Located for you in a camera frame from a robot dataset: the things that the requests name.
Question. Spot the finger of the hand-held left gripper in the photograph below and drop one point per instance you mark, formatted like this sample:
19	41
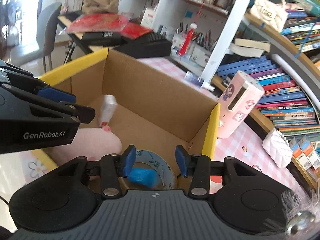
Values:
83	115
57	95

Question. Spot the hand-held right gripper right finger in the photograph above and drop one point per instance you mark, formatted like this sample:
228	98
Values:
182	161

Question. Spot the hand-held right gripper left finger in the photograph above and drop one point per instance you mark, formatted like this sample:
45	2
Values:
127	161

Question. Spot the yellow tape roll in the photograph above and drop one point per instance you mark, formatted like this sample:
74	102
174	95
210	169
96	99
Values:
162	167

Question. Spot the small blue block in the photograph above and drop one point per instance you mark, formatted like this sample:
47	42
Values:
143	177

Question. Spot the white charger plug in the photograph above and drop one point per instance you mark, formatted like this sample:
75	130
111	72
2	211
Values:
108	107

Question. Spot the large pink plush toy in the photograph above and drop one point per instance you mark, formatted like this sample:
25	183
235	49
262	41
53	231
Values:
95	142

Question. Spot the yellow cardboard box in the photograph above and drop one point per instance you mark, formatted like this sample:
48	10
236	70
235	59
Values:
155	105

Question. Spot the grey chair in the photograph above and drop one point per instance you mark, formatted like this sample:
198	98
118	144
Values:
51	35

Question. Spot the black box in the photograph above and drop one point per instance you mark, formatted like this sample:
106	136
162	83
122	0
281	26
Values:
102	38

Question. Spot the red packet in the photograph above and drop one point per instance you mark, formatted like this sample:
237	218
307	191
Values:
97	23

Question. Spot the purple printed tube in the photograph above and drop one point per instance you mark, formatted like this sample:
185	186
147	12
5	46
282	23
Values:
197	78

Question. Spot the black ribbed case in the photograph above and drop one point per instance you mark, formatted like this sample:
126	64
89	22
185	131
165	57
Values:
147	46

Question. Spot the white quilted pouch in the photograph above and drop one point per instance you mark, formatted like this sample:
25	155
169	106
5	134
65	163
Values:
277	147

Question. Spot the brown plush cloth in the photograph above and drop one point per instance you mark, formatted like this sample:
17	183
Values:
100	2

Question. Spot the group of pen cups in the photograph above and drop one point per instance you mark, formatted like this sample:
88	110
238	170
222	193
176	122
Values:
197	46

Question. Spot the orange and white carton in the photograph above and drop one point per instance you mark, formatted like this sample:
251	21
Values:
311	150
298	153

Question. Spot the row of colourful books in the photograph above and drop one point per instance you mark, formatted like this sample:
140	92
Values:
282	97

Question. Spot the red tassel ornament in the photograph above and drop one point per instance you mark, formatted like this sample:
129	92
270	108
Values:
187	40

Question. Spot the white side shelf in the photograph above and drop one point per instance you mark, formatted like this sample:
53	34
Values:
170	7

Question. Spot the white light bar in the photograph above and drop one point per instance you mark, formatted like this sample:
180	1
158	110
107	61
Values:
295	72

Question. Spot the cream quilted handbag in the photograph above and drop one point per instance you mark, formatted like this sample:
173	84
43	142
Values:
270	12

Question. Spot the row of thin books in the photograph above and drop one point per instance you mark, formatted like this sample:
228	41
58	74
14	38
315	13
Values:
302	27

